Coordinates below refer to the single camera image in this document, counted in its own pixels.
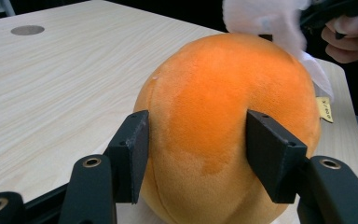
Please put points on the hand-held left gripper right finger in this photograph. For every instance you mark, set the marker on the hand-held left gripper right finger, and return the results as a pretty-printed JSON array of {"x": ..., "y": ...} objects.
[{"x": 273, "y": 155}]

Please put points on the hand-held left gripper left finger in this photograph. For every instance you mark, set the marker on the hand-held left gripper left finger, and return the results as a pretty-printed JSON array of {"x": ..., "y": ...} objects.
[{"x": 127, "y": 155}]

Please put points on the white tissue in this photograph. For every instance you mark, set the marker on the white tissue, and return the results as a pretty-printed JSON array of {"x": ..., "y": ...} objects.
[{"x": 261, "y": 15}]

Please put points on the orange plush toy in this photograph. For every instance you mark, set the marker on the orange plush toy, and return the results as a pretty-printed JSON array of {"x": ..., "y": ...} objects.
[{"x": 211, "y": 109}]

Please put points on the white metal stand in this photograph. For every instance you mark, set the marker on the white metal stand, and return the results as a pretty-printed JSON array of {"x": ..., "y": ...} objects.
[{"x": 7, "y": 7}]

